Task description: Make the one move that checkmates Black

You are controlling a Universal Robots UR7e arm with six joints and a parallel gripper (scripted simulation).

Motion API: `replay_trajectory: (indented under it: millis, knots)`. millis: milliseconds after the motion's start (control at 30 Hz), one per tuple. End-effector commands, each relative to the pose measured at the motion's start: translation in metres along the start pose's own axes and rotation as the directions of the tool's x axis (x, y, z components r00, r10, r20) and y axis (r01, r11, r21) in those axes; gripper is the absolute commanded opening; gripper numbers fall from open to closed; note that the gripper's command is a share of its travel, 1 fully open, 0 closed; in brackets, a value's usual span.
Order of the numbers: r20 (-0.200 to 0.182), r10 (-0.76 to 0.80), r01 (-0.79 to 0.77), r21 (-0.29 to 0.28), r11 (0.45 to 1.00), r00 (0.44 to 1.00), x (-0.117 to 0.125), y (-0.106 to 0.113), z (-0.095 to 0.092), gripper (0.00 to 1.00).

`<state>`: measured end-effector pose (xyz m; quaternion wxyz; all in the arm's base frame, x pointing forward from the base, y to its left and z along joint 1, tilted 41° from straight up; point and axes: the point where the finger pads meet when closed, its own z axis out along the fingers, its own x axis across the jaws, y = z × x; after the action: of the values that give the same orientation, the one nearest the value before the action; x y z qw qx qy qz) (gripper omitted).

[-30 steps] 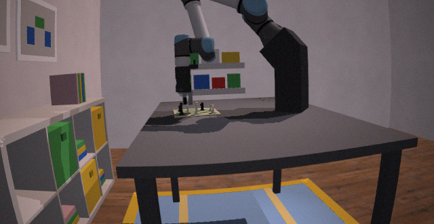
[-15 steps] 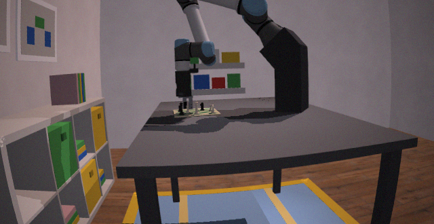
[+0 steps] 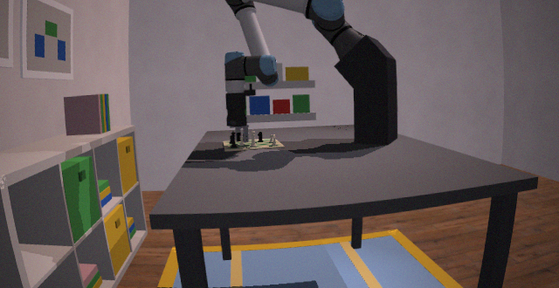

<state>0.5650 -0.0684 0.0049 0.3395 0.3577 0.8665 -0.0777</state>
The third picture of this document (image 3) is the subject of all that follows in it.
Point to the green and cream chessboard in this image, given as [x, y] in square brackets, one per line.
[260, 145]

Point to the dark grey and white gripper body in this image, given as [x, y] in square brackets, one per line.
[235, 102]

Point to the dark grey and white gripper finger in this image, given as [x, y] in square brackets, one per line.
[237, 133]
[245, 134]

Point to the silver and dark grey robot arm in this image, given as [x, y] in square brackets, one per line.
[327, 17]

